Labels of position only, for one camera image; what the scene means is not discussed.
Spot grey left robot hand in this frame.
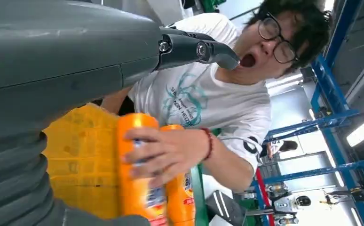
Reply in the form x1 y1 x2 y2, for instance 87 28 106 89
0 0 240 147

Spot person's right hand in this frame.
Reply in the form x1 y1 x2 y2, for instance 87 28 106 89
123 126 212 188

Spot orange drink bottle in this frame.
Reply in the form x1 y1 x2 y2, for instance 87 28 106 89
117 113 168 226
160 124 197 226

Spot person in white shirt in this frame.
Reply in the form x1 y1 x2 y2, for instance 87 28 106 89
101 0 334 194

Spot yellow plastic sheet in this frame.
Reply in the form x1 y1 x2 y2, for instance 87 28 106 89
41 103 120 220

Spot red pole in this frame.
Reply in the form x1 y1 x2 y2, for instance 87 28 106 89
255 168 276 226

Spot distant person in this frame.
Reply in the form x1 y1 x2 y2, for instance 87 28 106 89
260 139 299 160

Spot distant white robot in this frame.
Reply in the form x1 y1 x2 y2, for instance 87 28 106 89
270 194 312 226

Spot black eyeglasses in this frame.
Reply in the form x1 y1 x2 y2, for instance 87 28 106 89
257 12 300 65

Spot red bracelet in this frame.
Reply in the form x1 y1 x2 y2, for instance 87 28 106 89
200 127 214 161

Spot blue steel rack frame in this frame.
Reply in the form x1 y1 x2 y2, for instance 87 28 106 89
252 0 364 226

